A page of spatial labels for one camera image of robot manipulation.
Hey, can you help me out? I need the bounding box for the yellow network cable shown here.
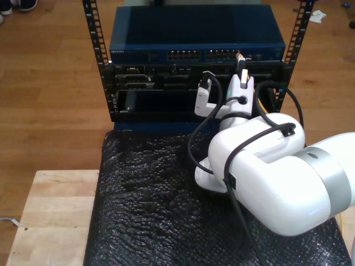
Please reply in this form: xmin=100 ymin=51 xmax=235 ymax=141
xmin=235 ymin=52 xmax=347 ymax=241

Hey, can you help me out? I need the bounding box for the black rack shelf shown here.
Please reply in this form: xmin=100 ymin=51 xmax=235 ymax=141
xmin=110 ymin=88 xmax=279 ymax=122

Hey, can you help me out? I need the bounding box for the blue base board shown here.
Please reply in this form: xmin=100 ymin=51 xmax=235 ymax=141
xmin=113 ymin=121 xmax=220 ymax=133

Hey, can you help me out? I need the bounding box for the crumpled white paper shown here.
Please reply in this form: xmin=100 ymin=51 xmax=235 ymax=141
xmin=309 ymin=10 xmax=328 ymax=24

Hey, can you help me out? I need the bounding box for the black rack server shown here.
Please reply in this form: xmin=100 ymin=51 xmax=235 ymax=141
xmin=101 ymin=63 xmax=292 ymax=91

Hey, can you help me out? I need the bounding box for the black bubble wrap mat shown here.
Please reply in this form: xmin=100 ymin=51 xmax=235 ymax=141
xmin=82 ymin=130 xmax=352 ymax=266

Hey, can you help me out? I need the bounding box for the blue network switch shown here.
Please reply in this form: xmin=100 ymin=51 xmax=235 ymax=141
xmin=109 ymin=4 xmax=286 ymax=65

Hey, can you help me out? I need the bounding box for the black perforated rack post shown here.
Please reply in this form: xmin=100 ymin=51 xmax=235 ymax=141
xmin=82 ymin=0 xmax=117 ymax=122
xmin=273 ymin=0 xmax=316 ymax=113

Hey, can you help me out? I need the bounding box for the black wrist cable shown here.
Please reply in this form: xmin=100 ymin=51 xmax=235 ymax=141
xmin=223 ymin=83 xmax=306 ymax=266

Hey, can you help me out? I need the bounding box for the grey flat ribbon cable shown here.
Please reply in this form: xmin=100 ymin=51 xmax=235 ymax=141
xmin=0 ymin=217 xmax=21 ymax=227

